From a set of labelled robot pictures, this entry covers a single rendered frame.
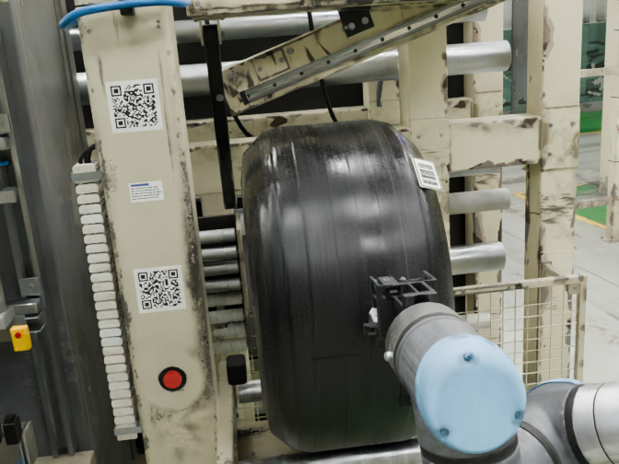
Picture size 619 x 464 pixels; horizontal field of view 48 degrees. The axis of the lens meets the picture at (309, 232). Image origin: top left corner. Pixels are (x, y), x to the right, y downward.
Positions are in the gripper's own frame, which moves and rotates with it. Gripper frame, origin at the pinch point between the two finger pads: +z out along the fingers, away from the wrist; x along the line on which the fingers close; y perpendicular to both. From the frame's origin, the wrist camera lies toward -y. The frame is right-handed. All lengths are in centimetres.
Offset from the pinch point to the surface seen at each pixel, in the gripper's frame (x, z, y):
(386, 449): -1.8, 17.1, -28.7
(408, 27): -19, 54, 44
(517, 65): -429, 990, 83
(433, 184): -10.2, 9.7, 15.6
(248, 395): 21, 44, -27
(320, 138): 5.0, 18.1, 23.5
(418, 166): -8.7, 11.6, 18.4
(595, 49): -571, 1014, 101
